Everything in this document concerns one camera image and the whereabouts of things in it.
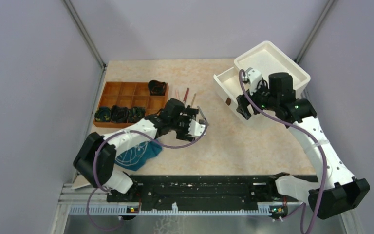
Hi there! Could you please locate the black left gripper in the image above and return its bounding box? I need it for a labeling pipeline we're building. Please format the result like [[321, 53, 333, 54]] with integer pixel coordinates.
[[169, 109, 198, 142]]

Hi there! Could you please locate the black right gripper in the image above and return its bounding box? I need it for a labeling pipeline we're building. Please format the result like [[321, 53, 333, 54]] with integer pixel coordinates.
[[237, 79, 279, 119]]

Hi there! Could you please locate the white drawer organizer box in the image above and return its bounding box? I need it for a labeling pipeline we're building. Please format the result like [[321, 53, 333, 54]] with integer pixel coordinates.
[[234, 41, 311, 98]]

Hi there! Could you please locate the white pull-out drawer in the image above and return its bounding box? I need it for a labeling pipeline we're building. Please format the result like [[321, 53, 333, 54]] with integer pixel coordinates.
[[213, 67, 274, 131]]

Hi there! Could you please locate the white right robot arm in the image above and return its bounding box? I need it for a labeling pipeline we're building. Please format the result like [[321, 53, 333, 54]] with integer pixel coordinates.
[[237, 70, 370, 220]]

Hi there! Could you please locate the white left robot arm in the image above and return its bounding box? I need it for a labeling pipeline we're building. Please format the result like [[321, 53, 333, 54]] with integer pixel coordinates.
[[73, 98, 208, 202]]

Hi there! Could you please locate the gold slim makeup pencil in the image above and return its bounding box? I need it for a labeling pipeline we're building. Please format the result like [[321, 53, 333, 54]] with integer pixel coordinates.
[[190, 93, 197, 108]]

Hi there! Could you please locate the houndstooth makeup pen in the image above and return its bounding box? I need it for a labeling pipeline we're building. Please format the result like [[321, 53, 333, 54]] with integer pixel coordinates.
[[197, 105, 209, 126]]

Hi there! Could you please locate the maroon makeup pencil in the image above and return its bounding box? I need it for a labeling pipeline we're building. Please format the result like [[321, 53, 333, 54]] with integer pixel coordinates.
[[183, 87, 189, 105]]

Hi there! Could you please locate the black coiled band top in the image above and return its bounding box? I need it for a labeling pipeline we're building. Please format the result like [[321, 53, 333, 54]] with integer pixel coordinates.
[[148, 80, 167, 96]]

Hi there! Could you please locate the black coiled band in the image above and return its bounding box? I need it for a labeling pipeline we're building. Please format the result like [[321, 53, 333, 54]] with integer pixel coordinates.
[[94, 106, 111, 122], [110, 105, 129, 123], [127, 106, 146, 123], [148, 80, 167, 96]]

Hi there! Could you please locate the black coiled band right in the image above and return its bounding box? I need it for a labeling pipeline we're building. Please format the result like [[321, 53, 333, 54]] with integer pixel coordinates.
[[127, 106, 146, 123]]

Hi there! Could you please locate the wooden compartment tray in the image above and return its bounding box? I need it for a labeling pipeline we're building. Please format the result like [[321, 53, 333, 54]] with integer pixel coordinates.
[[93, 81, 169, 128]]

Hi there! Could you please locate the black coiled band middle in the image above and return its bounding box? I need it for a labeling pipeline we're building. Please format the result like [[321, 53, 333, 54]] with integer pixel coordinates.
[[110, 105, 129, 123]]

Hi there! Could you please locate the teal patterned cloth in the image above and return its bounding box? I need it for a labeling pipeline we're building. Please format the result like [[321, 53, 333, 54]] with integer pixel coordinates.
[[114, 141, 163, 171]]

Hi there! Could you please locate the black coiled band left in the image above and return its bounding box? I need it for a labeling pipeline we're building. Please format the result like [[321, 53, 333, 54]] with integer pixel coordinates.
[[94, 106, 111, 122]]

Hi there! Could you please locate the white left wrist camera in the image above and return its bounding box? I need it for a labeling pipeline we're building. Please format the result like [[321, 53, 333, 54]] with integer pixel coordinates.
[[188, 119, 207, 140]]

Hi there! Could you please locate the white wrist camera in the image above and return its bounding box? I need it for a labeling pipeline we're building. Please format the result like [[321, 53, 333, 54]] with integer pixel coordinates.
[[188, 119, 207, 140], [242, 67, 262, 95]]

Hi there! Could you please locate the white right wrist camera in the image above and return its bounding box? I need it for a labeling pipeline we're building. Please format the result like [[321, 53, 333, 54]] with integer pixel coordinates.
[[242, 67, 262, 95]]

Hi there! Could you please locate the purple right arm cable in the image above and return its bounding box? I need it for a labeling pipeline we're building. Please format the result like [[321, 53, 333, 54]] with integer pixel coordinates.
[[238, 69, 328, 234]]

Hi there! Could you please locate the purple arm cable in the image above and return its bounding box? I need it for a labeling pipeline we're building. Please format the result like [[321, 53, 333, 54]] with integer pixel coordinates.
[[238, 69, 328, 234], [86, 124, 208, 232]]

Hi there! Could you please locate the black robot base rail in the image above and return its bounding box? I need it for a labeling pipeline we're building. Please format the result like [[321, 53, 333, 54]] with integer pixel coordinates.
[[106, 174, 317, 213]]

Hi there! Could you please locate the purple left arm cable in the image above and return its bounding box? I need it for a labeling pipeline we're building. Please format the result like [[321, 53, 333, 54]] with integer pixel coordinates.
[[86, 124, 208, 232]]

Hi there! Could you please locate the grey slotted cable duct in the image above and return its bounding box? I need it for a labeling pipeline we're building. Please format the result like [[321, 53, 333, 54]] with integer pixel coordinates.
[[69, 202, 291, 217]]

